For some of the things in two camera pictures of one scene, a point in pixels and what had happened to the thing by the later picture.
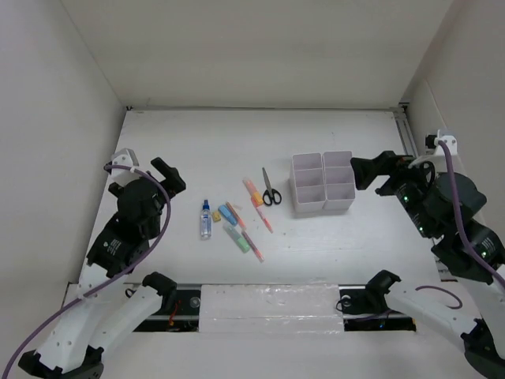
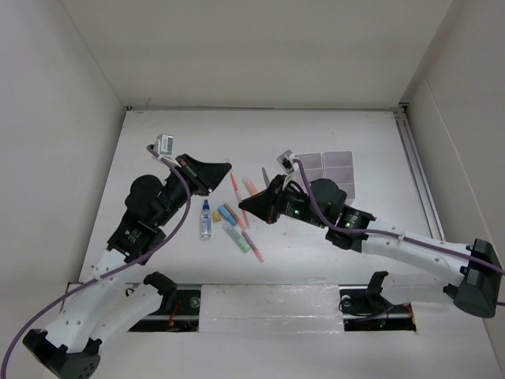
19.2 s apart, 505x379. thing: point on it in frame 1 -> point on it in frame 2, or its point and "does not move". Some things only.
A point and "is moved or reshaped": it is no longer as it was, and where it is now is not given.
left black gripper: x=170 y=174 -> x=204 y=176
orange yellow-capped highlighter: x=256 y=197 does not move
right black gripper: x=364 y=169 -> x=267 y=204
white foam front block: x=278 y=308 does not move
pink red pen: x=258 y=254 does not move
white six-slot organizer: x=323 y=183 does not move
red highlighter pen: x=262 y=215 is moved or reshaped
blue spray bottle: x=206 y=221 does not move
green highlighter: x=237 y=237 does not move
